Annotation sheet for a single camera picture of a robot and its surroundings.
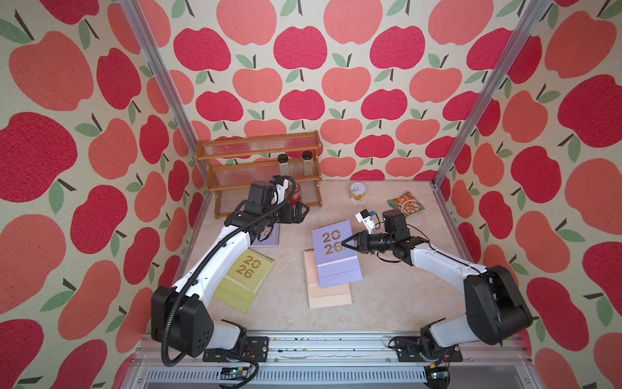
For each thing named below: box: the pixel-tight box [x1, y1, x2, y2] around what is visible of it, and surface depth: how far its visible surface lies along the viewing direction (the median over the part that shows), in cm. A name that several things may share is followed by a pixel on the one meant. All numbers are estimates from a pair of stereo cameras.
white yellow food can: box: [349, 181, 367, 203], surface depth 114 cm
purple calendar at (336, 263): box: [312, 218, 363, 289], surface depth 84 cm
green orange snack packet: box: [387, 190, 426, 218], surface depth 110 cm
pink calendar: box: [302, 248, 353, 310], surface depth 85 cm
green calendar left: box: [213, 247, 276, 313], surface depth 90 cm
